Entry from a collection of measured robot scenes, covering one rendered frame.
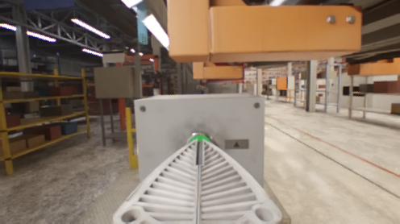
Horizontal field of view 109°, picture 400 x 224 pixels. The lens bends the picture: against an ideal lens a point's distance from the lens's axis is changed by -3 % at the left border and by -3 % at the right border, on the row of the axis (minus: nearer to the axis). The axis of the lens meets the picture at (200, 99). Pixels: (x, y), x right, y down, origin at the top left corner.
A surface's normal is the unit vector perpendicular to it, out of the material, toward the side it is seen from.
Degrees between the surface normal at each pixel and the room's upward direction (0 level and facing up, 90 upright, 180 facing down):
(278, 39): 90
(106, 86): 90
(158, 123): 90
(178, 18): 90
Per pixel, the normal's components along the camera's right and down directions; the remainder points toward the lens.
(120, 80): -0.01, 0.08
